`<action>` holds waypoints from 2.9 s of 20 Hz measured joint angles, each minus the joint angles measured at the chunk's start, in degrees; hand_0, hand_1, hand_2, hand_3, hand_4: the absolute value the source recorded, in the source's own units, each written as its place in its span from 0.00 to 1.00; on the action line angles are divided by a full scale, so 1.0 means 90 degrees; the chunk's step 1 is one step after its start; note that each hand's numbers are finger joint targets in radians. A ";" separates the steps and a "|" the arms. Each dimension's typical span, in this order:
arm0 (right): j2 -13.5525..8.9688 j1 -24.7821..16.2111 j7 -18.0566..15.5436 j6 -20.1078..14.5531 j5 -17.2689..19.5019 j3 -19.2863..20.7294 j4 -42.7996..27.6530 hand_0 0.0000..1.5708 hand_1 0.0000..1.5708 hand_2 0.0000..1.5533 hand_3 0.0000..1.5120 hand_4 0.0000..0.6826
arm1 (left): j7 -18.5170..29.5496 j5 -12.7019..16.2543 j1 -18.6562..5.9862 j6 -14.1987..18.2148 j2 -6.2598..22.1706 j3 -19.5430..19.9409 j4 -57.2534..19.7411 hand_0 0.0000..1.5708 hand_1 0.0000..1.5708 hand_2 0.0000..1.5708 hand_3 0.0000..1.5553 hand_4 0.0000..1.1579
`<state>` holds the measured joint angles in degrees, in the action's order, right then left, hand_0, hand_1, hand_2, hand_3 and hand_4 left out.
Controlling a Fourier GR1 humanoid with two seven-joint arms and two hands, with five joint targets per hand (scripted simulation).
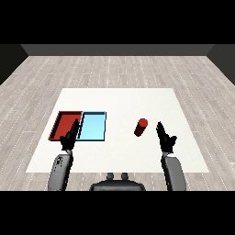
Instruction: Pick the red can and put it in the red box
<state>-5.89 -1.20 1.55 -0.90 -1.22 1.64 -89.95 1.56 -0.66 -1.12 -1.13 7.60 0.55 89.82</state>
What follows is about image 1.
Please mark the red shallow open box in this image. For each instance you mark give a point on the red shallow open box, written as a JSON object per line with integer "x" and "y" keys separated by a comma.
{"x": 64, "y": 126}

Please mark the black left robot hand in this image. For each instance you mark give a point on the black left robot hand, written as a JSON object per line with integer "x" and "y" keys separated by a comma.
{"x": 69, "y": 139}

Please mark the red can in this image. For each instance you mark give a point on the red can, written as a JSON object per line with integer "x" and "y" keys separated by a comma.
{"x": 141, "y": 127}

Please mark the light blue shallow open box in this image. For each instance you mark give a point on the light blue shallow open box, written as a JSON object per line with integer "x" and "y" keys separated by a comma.
{"x": 92, "y": 126}

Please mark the dark grey robot body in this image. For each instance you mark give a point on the dark grey robot body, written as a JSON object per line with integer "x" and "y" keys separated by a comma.
{"x": 117, "y": 183}

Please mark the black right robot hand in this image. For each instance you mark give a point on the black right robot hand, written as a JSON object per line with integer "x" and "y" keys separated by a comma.
{"x": 166, "y": 141}

